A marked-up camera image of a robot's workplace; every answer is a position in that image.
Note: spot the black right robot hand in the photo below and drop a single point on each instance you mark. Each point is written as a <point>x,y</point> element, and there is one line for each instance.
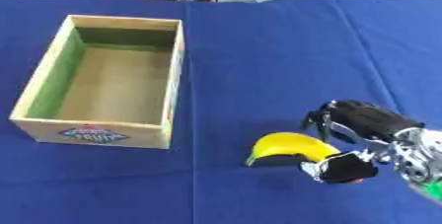
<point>368,119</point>

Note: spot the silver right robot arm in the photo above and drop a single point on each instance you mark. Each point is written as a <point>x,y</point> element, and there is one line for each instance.
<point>423,159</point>

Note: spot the tan cardboard box green inside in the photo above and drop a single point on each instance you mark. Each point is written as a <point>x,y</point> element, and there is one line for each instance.
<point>109,83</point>

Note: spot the yellow toy banana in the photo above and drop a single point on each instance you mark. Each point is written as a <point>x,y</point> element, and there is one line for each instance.
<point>287,145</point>

